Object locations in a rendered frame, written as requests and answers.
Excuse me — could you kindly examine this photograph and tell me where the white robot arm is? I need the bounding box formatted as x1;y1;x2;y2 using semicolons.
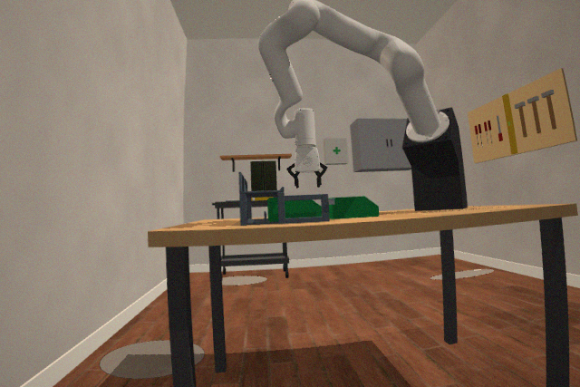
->
258;0;450;148

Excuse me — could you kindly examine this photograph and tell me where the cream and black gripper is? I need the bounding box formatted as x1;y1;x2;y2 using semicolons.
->
287;146;327;189

